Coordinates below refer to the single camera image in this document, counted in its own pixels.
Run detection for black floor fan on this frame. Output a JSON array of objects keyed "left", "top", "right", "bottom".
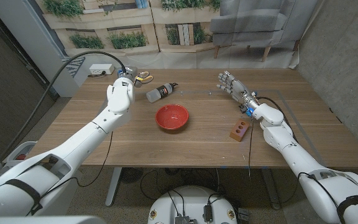
[{"left": 119, "top": 167, "right": 144, "bottom": 184}]

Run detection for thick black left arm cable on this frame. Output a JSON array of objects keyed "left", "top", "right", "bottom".
[{"left": 0, "top": 50, "right": 127, "bottom": 190}]

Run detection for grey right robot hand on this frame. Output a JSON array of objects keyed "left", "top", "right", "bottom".
[{"left": 216, "top": 70, "right": 259, "bottom": 109}]

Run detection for clear squeeze bottle black label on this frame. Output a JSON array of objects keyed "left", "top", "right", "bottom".
[{"left": 145, "top": 82, "right": 179, "bottom": 104}]

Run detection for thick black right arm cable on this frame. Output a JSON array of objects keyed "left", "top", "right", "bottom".
[{"left": 256, "top": 96, "right": 300, "bottom": 144}]

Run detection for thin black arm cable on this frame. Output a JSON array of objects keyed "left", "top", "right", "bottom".
[
  {"left": 26, "top": 132, "right": 114, "bottom": 215},
  {"left": 247, "top": 119, "right": 341, "bottom": 218}
]

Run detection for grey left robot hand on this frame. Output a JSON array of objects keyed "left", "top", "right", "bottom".
[{"left": 116, "top": 66, "right": 144, "bottom": 88}]

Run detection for red bowl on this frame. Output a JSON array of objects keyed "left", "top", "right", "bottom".
[{"left": 154, "top": 103, "right": 190, "bottom": 131}]

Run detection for white bin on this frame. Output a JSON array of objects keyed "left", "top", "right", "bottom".
[{"left": 3, "top": 141, "right": 39, "bottom": 163}]

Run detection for brown wooden block with holes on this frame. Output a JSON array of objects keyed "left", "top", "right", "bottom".
[{"left": 229, "top": 118, "right": 250, "bottom": 142}]

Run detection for white power strip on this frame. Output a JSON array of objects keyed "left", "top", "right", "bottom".
[{"left": 88, "top": 63, "right": 116, "bottom": 77}]

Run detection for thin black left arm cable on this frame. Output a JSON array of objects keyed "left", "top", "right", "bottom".
[{"left": 26, "top": 132, "right": 114, "bottom": 215}]

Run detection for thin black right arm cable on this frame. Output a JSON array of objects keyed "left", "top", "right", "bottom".
[{"left": 247, "top": 119, "right": 341, "bottom": 218}]

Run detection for printed backdrop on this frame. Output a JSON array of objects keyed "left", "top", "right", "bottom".
[{"left": 35, "top": 0, "right": 318, "bottom": 70}]

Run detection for black floor cable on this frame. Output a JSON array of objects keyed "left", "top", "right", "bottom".
[{"left": 139, "top": 169, "right": 186, "bottom": 217}]

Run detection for dark grey table leg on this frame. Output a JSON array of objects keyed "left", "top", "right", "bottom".
[{"left": 261, "top": 169, "right": 282, "bottom": 210}]

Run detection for white robot torso edge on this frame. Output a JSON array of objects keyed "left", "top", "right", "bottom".
[{"left": 0, "top": 216, "right": 105, "bottom": 224}]

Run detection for white table leg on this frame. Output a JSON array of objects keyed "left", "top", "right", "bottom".
[{"left": 105, "top": 167, "right": 123, "bottom": 207}]

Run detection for grey scissors with yellow handles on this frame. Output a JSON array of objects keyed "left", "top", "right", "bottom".
[{"left": 134, "top": 70, "right": 154, "bottom": 85}]

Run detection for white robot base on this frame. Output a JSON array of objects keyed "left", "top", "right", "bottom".
[{"left": 147, "top": 185, "right": 239, "bottom": 224}]

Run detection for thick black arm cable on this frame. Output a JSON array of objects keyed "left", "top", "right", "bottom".
[
  {"left": 0, "top": 50, "right": 127, "bottom": 190},
  {"left": 256, "top": 96, "right": 300, "bottom": 144}
]

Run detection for small black box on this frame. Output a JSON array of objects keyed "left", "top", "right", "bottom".
[{"left": 237, "top": 207, "right": 250, "bottom": 222}]

